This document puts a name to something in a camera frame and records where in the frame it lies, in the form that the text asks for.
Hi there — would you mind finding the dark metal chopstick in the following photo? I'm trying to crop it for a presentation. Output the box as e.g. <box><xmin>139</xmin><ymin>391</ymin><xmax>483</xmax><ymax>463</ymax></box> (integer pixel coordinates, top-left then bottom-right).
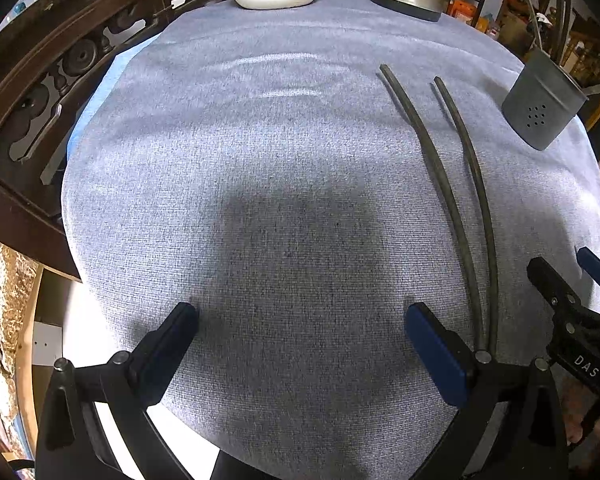
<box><xmin>432</xmin><ymin>75</ymin><xmax>501</xmax><ymax>356</ymax></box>
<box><xmin>379</xmin><ymin>64</ymin><xmax>488</xmax><ymax>350</ymax></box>

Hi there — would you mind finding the grey perforated utensil holder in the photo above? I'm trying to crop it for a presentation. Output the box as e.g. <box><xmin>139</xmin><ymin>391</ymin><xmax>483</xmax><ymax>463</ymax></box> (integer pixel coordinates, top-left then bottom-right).
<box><xmin>502</xmin><ymin>49</ymin><xmax>588</xmax><ymax>151</ymax></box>

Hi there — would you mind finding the grey tablecloth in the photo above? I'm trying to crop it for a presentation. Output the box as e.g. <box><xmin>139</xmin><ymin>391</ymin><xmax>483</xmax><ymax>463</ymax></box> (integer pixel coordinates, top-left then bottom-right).
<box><xmin>61</xmin><ymin>0</ymin><xmax>600</xmax><ymax>479</ymax></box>

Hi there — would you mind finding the blue table underlay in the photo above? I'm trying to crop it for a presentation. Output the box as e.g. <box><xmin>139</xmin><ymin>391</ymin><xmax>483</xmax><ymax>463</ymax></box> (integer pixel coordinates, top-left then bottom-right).
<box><xmin>66</xmin><ymin>35</ymin><xmax>159</xmax><ymax>157</ymax></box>

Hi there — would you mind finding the dark carved wooden sideboard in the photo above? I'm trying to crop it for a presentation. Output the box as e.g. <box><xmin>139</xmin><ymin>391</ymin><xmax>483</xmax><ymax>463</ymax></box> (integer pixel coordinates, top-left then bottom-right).
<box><xmin>0</xmin><ymin>0</ymin><xmax>212</xmax><ymax>280</ymax></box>

